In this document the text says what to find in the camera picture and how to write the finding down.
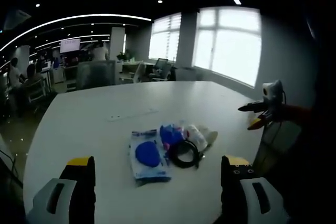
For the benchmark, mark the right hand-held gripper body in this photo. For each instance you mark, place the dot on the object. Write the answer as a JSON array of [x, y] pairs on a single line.
[[274, 95]]

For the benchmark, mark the white office chair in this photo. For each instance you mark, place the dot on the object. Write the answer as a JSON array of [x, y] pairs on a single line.
[[139, 73]]

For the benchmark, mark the small blue plastic packet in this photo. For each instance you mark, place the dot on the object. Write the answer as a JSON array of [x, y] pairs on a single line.
[[169, 133]]

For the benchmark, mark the white chair beside table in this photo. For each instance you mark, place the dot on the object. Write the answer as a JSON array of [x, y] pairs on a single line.
[[282, 136]]

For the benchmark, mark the large bright window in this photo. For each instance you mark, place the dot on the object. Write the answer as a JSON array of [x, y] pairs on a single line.
[[228, 45]]

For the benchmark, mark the grey mesh office chair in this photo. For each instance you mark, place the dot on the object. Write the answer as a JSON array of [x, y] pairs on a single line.
[[95, 74]]

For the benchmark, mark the window with blinds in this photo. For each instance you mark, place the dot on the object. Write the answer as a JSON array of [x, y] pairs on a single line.
[[165, 37]]

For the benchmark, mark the white table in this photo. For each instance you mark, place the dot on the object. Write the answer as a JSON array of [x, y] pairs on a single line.
[[92, 140]]

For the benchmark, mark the white frame chair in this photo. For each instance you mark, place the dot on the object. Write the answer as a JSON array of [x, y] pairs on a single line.
[[38, 90]]

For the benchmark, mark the curved ceiling light strip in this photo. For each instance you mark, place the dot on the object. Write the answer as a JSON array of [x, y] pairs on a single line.
[[65, 19]]

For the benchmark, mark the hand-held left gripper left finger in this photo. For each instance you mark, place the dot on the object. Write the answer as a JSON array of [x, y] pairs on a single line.
[[65, 197]]

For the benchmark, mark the black office chair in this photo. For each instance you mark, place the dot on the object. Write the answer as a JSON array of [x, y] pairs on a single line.
[[160, 66]]

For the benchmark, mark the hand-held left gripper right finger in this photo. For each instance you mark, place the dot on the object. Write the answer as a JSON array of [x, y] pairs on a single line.
[[249, 197]]

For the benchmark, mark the green potted plant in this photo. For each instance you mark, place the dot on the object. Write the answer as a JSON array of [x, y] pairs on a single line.
[[124, 55]]

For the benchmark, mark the hanging display screen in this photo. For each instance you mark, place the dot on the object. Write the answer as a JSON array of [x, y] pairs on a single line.
[[69, 46]]

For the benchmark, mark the packet with blue oval item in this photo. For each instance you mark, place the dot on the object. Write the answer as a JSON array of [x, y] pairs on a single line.
[[147, 154]]

